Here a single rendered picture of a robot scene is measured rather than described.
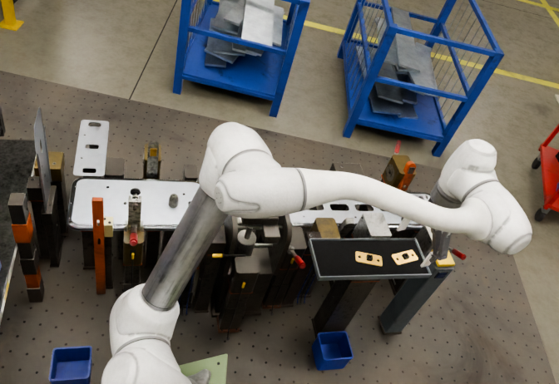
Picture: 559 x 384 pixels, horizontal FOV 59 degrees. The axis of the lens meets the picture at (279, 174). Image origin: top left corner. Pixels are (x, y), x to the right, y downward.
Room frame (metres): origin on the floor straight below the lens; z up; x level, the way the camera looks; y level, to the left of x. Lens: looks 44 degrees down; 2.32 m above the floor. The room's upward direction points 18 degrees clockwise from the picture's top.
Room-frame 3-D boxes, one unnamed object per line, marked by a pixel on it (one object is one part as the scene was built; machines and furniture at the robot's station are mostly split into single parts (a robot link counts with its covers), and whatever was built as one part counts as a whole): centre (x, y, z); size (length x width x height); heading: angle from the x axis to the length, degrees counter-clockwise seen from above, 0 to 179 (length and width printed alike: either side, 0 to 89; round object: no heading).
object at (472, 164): (1.03, -0.46, 1.56); 0.13 x 0.11 x 0.16; 30
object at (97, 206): (0.85, 0.46, 0.95); 0.03 x 0.01 x 0.50; 113
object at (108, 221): (0.88, 0.45, 0.88); 0.04 x 0.04 x 0.37; 23
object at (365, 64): (3.71, -0.66, 0.48); 1.20 x 0.80 x 0.95; 10
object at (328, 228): (1.11, -0.22, 0.89); 0.12 x 0.08 x 0.38; 23
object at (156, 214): (1.22, -0.02, 1.00); 1.38 x 0.22 x 0.02; 113
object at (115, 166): (1.19, 0.58, 0.84); 0.12 x 0.07 x 0.28; 23
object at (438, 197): (1.04, -0.45, 1.46); 0.09 x 0.09 x 0.06
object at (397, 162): (1.62, -0.47, 0.88); 0.14 x 0.09 x 0.36; 23
